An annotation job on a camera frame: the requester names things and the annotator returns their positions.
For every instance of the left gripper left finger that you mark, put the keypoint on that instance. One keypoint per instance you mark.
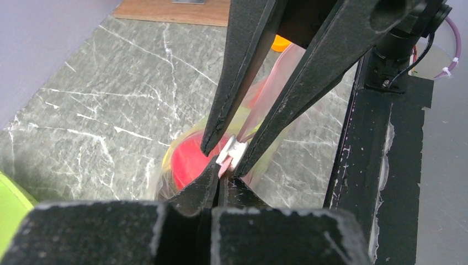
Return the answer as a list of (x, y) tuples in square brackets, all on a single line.
[(117, 231)]

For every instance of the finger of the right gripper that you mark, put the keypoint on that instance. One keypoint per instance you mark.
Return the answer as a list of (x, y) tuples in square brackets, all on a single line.
[(351, 29), (251, 30)]

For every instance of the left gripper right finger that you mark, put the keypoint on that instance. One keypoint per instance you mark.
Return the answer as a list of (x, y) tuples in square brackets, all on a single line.
[(264, 235)]

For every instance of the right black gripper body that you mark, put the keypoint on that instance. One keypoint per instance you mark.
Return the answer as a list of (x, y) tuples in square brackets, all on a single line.
[(302, 19)]

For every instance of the red tomato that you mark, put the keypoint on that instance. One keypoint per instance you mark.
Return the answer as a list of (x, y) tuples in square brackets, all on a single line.
[(187, 160)]

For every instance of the clear zip top bag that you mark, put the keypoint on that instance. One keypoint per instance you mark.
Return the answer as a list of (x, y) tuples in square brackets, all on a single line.
[(244, 125)]

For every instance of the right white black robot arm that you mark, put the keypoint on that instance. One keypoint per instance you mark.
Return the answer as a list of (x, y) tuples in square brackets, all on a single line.
[(391, 53)]

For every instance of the wooden board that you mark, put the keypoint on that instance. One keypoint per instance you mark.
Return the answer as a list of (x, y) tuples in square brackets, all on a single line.
[(211, 13)]

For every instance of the green plastic basket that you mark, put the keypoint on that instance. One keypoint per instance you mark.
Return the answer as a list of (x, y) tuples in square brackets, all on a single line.
[(16, 202)]

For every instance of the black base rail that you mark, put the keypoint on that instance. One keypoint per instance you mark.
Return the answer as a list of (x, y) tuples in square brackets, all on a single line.
[(376, 173)]

